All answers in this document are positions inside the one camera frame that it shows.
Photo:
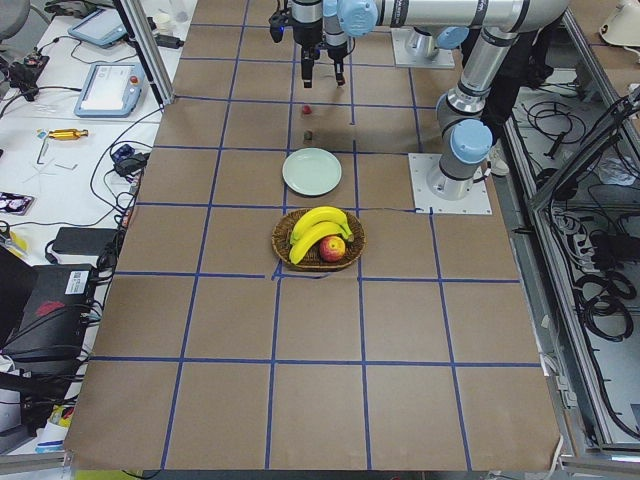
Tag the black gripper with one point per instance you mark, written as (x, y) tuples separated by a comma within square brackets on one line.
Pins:
[(306, 31), (337, 53)]

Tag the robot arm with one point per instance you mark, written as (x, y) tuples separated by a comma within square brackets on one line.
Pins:
[(466, 138), (500, 22)]

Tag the light green plate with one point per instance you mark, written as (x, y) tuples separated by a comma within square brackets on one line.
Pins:
[(311, 171)]

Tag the yellow banana bunch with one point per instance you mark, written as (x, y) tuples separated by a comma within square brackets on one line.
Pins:
[(315, 225)]

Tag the red yellow apple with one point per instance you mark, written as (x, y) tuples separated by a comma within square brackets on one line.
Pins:
[(332, 248)]

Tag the blue teach pendant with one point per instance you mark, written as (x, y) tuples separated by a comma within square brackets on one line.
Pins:
[(102, 28), (111, 90)]

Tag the woven wicker basket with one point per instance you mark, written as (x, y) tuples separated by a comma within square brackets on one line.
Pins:
[(312, 261)]

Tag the black power adapter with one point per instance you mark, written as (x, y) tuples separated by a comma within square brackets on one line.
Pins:
[(82, 241)]

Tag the black computer box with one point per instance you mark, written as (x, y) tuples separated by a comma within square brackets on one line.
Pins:
[(42, 308)]

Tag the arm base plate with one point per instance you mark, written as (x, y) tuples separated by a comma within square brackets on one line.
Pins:
[(434, 193), (417, 48)]

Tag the aluminium frame post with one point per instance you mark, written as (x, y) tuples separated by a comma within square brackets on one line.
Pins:
[(137, 27)]

